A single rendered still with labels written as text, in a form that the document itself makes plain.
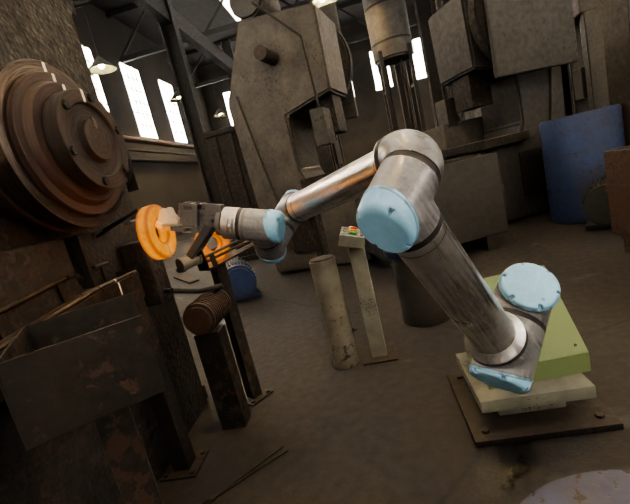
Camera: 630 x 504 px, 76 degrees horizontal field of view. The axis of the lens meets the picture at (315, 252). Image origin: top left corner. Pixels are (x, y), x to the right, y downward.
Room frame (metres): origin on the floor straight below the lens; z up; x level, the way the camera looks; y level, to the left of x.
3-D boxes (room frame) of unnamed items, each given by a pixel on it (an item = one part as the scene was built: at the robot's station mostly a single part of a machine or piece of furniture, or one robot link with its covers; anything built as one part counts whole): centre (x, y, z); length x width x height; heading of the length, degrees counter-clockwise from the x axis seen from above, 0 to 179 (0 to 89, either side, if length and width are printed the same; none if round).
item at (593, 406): (1.21, -0.55, 0.04); 0.40 x 0.40 x 0.08; 81
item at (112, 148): (1.20, 0.54, 1.11); 0.28 x 0.06 x 0.28; 172
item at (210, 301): (1.52, 0.46, 0.27); 0.22 x 0.13 x 0.53; 172
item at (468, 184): (3.45, -0.99, 0.39); 1.03 x 0.83 x 0.77; 97
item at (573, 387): (1.21, -0.55, 0.10); 0.32 x 0.32 x 0.04; 81
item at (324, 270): (1.76, -0.02, 0.26); 0.12 x 0.12 x 0.52
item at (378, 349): (1.78, -0.19, 0.31); 0.24 x 0.16 x 0.62; 172
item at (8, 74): (1.21, 0.64, 1.11); 0.47 x 0.06 x 0.47; 172
